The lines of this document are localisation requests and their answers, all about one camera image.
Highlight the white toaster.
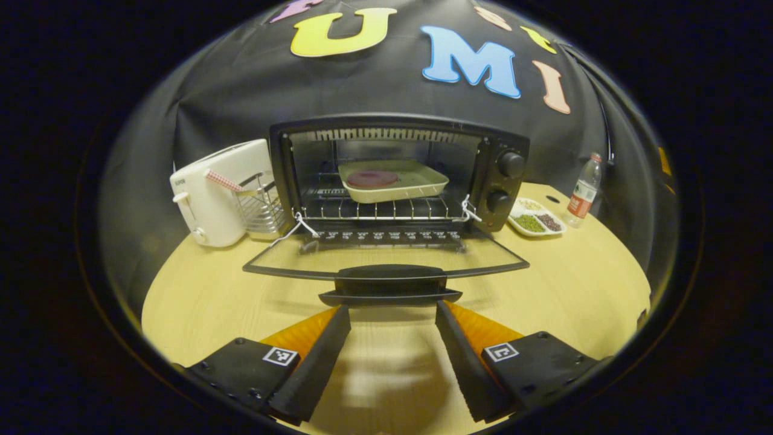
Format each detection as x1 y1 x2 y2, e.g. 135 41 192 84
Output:
169 139 276 248

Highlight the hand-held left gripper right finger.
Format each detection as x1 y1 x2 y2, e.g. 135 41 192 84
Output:
435 300 611 424

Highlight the black electric oven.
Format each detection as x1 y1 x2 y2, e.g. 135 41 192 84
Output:
243 114 531 308

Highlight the white divided snack dish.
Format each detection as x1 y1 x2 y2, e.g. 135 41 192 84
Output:
507 197 568 237

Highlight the clear bottle with red label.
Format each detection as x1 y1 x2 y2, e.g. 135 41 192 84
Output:
564 152 603 229

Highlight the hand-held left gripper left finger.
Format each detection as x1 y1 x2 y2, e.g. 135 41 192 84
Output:
172 304 352 424

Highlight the white string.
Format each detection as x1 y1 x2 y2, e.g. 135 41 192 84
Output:
269 210 321 249
460 194 483 224

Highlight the beige baking tray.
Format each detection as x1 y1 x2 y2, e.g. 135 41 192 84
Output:
337 159 451 204

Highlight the black backdrop cloth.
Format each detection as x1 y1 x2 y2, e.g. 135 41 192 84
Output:
100 0 680 303

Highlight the round red meat slice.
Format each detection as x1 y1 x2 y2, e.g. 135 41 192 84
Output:
346 170 400 189

